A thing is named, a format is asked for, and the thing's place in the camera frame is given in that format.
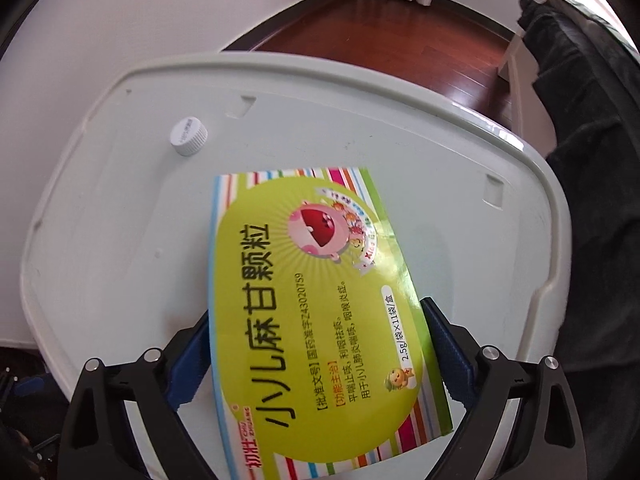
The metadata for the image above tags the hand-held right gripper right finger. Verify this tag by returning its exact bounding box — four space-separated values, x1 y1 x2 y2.
420 297 586 480

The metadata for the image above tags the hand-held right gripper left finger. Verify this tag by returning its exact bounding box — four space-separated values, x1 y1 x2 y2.
59 305 216 480

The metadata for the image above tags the green striped medicine box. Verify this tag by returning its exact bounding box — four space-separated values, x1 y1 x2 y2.
207 166 455 480

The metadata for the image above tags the dark object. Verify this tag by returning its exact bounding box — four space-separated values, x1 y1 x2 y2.
0 345 71 480

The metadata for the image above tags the white bottle cap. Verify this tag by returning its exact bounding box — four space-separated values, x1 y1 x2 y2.
169 116 209 156

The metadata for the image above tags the black cloth cover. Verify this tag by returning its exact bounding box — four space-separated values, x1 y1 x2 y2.
517 0 640 371

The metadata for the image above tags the white furniture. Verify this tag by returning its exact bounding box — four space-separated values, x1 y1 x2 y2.
497 35 558 153

